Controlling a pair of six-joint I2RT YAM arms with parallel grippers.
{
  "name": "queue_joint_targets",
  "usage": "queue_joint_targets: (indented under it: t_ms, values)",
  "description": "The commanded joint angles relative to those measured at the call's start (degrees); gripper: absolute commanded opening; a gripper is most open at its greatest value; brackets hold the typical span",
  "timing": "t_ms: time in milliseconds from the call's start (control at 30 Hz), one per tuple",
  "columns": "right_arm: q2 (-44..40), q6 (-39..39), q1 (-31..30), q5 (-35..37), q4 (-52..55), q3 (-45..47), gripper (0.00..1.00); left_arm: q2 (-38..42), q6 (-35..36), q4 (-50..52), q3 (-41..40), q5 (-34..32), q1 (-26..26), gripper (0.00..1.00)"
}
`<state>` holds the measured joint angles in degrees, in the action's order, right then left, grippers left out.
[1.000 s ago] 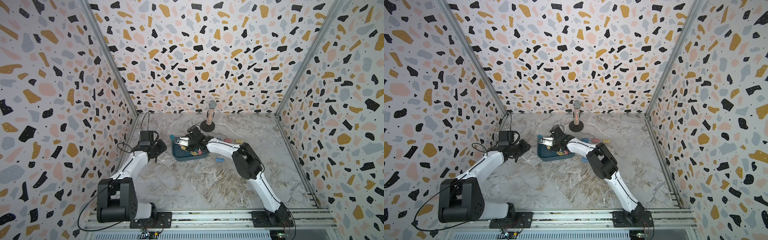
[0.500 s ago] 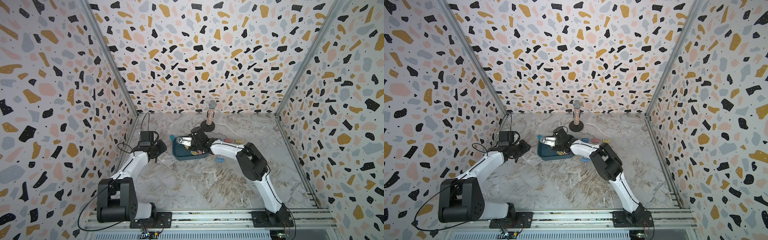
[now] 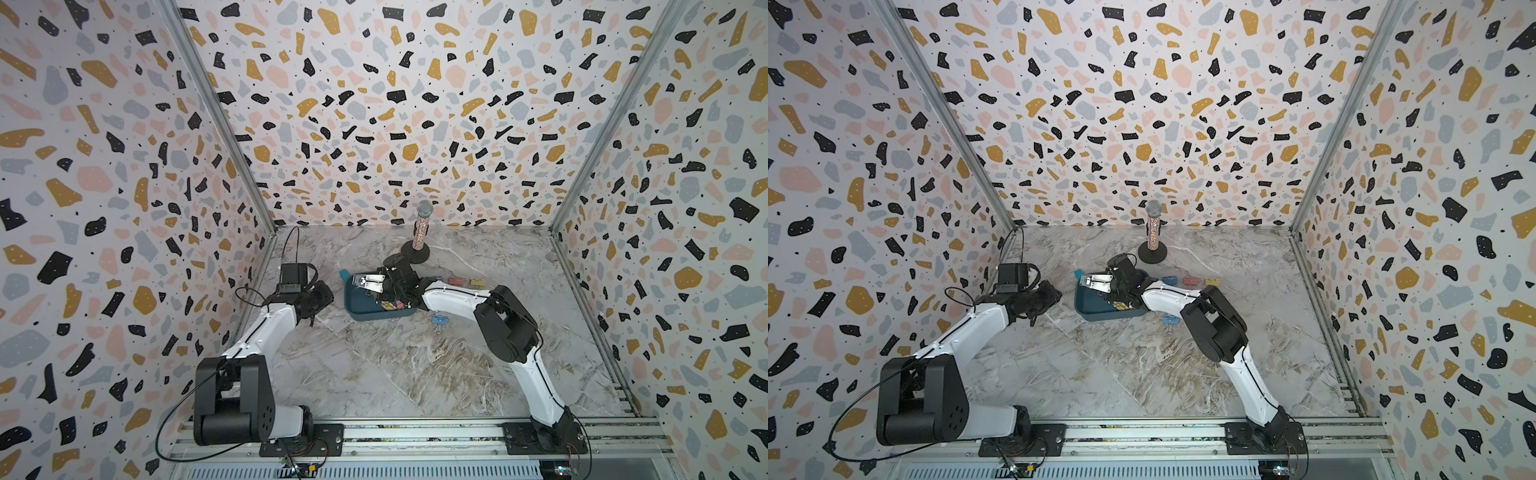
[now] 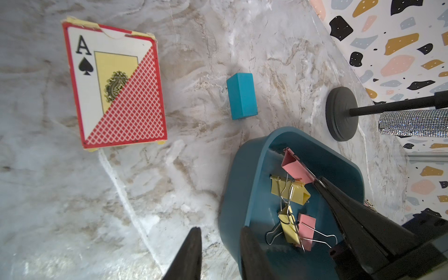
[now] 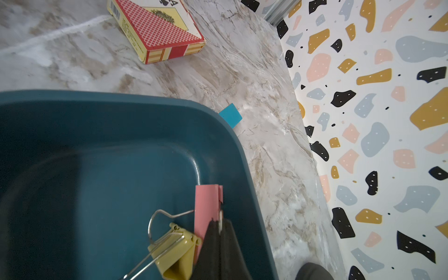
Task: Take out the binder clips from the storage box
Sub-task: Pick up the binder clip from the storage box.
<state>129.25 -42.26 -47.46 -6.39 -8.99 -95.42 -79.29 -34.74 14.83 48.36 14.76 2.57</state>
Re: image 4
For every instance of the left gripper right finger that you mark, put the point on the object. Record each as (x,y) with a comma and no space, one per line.
(254,264)

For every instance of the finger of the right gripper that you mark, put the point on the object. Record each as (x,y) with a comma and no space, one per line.
(360,223)
(370,259)

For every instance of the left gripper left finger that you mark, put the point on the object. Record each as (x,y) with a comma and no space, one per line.
(188,261)

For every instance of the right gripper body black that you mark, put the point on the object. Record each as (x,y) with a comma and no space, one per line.
(427,257)

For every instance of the yellow binder clip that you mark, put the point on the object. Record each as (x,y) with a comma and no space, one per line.
(287,228)
(289,191)

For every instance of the teal plastic storage box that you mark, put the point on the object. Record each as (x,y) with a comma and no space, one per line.
(248,201)

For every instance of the pink binder clip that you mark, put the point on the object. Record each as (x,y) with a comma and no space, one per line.
(309,235)
(295,168)

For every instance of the red patterned card box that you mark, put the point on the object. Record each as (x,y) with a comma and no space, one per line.
(116,83)

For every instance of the microphone on black stand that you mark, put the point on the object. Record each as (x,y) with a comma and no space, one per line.
(342,111)

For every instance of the teal rectangular block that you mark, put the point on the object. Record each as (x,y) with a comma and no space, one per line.
(242,96)

